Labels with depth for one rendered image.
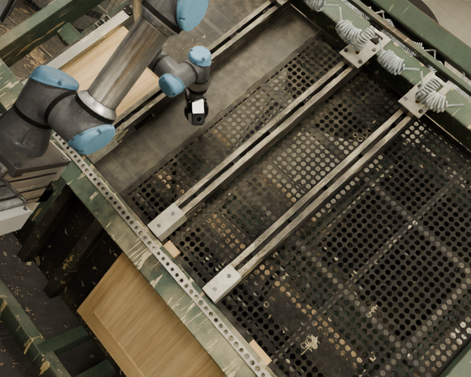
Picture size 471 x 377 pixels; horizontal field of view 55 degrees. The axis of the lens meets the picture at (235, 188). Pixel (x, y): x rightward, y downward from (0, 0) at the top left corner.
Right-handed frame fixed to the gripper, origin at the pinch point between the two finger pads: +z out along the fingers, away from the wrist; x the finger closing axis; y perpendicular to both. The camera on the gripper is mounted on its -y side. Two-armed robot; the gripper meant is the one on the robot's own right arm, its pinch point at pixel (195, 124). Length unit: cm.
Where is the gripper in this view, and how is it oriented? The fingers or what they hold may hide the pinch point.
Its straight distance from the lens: 179.9
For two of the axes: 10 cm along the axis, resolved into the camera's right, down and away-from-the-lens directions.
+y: -1.4, -8.6, 4.8
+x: -9.8, 0.6, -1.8
